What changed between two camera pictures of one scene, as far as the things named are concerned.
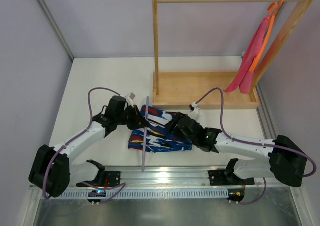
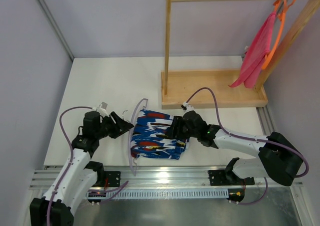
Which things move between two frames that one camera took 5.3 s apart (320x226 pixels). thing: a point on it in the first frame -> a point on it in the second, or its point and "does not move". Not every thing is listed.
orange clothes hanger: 272,10 -> 281,7
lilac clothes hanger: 145,132 -> 133,159
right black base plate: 218,178 does not move
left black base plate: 104,179 does not move
